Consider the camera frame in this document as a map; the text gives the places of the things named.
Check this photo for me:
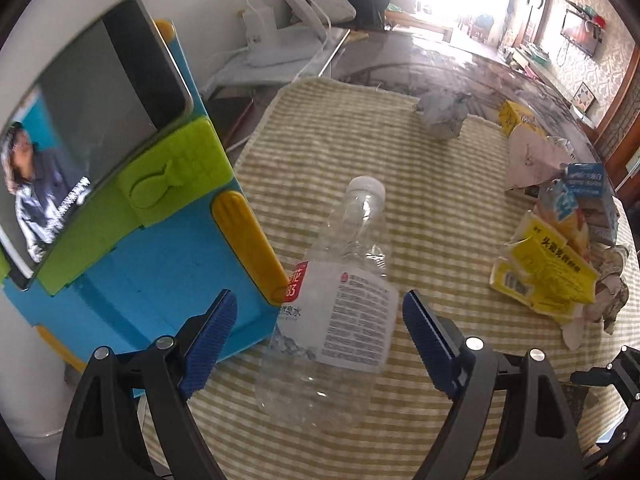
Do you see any clear plastic water bottle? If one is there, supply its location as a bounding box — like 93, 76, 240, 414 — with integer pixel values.
255, 176, 399, 431

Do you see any yellow snack wrapper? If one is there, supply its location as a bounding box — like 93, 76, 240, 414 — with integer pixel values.
489, 210, 600, 324

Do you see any blue drink carton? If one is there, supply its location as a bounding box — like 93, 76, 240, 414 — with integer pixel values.
563, 162, 618, 246

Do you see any blue green phone stand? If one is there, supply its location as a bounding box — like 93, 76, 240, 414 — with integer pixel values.
1, 23, 286, 368

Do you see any pink torn cardboard box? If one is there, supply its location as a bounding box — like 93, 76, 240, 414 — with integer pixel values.
504, 125, 570, 191

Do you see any small yellow box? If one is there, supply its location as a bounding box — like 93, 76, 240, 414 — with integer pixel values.
498, 100, 544, 136

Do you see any crumpled grey paper ball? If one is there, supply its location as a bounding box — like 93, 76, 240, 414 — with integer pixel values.
416, 89, 471, 141

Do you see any wall mounted television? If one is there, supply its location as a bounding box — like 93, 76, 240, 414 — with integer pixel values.
561, 10, 602, 58

